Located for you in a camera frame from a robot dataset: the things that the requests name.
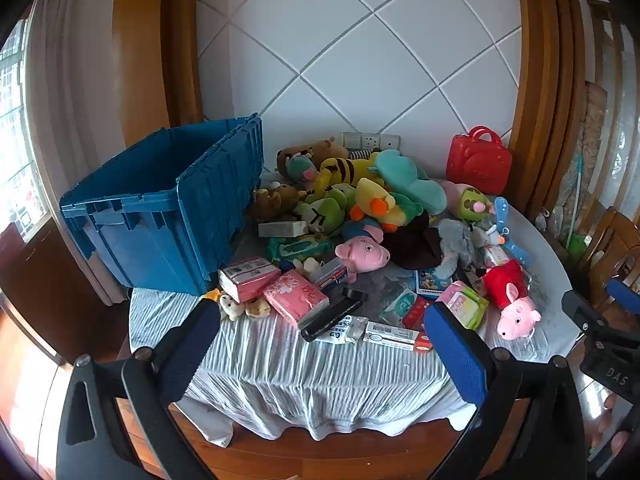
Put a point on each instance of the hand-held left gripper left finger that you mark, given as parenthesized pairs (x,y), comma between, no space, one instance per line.
(190,345)

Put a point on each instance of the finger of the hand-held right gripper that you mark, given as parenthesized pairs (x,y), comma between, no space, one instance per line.
(580,307)
(625,294)

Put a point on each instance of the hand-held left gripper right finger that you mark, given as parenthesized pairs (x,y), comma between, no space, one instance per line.
(455,355)

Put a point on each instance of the grey furry plush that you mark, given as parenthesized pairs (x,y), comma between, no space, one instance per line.
(457,242)

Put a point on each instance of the blue plastic crate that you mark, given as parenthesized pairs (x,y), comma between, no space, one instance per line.
(150,220)

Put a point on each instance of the pink pig plush blue body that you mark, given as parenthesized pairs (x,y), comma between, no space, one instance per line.
(360,255)

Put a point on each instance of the green frog plush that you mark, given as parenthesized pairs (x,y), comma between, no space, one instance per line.
(325,210)

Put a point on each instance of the person's right hand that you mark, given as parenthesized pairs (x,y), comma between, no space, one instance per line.
(620,440)

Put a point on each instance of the pink green wipes pack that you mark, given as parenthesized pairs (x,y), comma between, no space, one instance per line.
(462,305)

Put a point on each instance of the small white plush toy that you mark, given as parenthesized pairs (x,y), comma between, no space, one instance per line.
(231,307)

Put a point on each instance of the wooden chair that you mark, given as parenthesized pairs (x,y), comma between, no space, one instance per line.
(605,240)

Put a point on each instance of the white red medicine box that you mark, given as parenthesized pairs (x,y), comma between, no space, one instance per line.
(390,334)

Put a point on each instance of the white green packet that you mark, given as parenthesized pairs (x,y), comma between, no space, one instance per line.
(400,305)

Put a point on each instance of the pink pig plush red dress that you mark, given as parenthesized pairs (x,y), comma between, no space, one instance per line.
(507,285)

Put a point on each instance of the blue cartoon box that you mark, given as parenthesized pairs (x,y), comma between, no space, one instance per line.
(430,282)

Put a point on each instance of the small tan plush toy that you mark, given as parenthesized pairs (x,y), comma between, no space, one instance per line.
(257,306)

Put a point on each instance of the pink white tissue pack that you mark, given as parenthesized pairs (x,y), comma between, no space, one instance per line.
(247,277)

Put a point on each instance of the white sachet packet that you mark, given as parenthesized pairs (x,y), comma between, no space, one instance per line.
(347,331)

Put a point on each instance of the dark brown plush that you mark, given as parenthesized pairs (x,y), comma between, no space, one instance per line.
(410,250)

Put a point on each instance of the pink floral tissue pack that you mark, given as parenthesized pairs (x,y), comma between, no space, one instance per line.
(295,295)

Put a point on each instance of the blue toy figure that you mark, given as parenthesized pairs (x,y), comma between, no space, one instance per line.
(501,210)

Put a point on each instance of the black case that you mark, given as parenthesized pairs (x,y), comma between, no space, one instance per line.
(327,320)

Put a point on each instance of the white rectangular box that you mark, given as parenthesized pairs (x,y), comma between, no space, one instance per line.
(280,229)

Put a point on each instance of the green wet wipes pack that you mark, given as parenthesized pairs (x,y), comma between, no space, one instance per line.
(300,247)

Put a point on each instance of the grey card box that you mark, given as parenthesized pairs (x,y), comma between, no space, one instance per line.
(330,272)

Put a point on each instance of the pink and green plush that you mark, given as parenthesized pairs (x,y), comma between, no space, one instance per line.
(470,202)

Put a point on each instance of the dark wooden cabinet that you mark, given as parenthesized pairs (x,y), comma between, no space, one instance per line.
(45,285)

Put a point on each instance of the small brown bear plush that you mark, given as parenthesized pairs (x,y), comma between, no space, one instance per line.
(277,200)

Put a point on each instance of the red toy suitcase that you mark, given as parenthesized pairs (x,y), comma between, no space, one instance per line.
(477,162)

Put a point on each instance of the yellow duck plush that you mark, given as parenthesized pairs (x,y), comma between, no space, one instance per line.
(372,195)

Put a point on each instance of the small teal pink plush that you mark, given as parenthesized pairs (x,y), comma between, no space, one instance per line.
(301,166)

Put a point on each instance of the black white striped plush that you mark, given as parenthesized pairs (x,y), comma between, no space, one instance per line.
(361,154)

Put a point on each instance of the large brown bear plush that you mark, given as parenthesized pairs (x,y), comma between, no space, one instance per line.
(330,150)

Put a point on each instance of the white curtain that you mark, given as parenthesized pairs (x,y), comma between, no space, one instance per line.
(75,110)

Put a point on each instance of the window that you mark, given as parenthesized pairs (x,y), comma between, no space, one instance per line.
(15,135)

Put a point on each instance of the wooden wall pillar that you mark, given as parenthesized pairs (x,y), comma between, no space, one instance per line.
(545,85)
(150,60)

